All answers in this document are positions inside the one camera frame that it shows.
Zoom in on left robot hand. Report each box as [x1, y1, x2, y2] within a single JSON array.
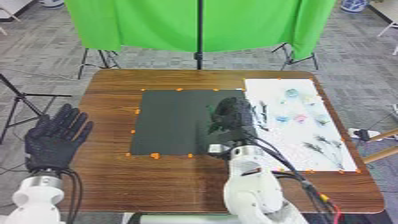
[[23, 103, 96, 174]]

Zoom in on white flower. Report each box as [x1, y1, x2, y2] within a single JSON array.
[[302, 94, 325, 107]]

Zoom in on black tripod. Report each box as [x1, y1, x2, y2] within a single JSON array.
[[0, 73, 75, 145]]

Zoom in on black pole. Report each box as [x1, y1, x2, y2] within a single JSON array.
[[192, 0, 206, 71]]

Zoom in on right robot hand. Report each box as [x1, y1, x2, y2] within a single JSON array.
[[206, 96, 261, 140]]

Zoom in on blue and white vase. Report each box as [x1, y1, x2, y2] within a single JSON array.
[[340, 0, 372, 14], [39, 0, 66, 9]]

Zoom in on pink flower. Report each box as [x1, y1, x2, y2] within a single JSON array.
[[293, 114, 311, 125]]

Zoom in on black cloth stand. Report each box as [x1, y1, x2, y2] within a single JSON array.
[[270, 42, 322, 72], [77, 47, 121, 80]]

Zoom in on white sheet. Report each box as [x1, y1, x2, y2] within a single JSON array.
[[242, 78, 361, 173]]

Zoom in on dark mat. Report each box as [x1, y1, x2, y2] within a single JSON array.
[[128, 89, 249, 157]]

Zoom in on pale grey bar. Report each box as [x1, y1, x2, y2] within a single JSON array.
[[126, 213, 240, 224]]

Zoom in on black cable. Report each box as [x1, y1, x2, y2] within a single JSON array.
[[251, 134, 345, 224], [61, 169, 86, 224]]

